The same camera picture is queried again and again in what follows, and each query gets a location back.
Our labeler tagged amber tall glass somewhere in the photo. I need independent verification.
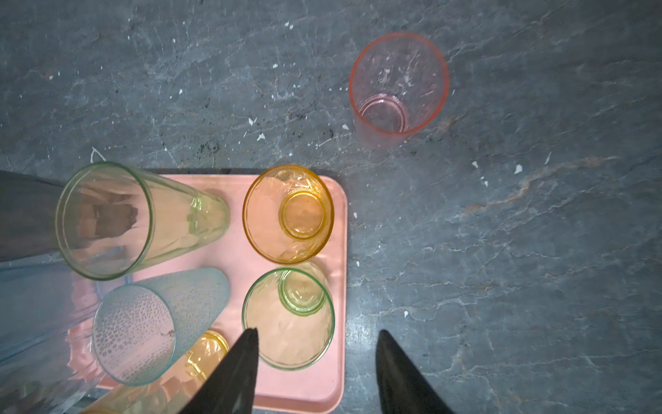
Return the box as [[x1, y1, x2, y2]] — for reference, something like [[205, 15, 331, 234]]
[[84, 331, 229, 413]]

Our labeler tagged yellow short glass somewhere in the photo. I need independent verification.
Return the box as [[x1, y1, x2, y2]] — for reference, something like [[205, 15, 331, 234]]
[[242, 165, 334, 265]]

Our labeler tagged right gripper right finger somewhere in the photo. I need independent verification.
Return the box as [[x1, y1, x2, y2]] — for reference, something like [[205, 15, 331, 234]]
[[376, 329, 453, 414]]

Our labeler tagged pink short glass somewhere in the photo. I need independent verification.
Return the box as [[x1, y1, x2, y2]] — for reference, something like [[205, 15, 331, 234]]
[[348, 33, 449, 149]]

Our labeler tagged green short glass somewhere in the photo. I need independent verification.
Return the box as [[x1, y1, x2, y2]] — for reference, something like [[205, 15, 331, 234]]
[[241, 262, 335, 371]]

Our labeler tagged teal tall glass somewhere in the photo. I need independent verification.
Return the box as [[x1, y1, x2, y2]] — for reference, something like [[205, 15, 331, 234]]
[[92, 268, 231, 386]]

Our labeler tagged blue tall glass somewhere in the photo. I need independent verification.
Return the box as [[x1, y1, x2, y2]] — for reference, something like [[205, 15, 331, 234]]
[[1, 255, 133, 360]]

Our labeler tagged clear short glass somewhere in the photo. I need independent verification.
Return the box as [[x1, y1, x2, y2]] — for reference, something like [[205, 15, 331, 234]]
[[1, 329, 104, 413]]

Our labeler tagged dark grey tall glass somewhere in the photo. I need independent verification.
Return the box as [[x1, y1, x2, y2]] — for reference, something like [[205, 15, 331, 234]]
[[1, 171, 64, 262]]

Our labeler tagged green tall glass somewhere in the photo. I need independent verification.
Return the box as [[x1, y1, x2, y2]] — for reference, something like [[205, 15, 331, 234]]
[[54, 161, 230, 281]]

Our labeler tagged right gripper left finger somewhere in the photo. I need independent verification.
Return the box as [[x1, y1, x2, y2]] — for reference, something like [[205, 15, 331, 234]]
[[179, 328, 259, 413]]

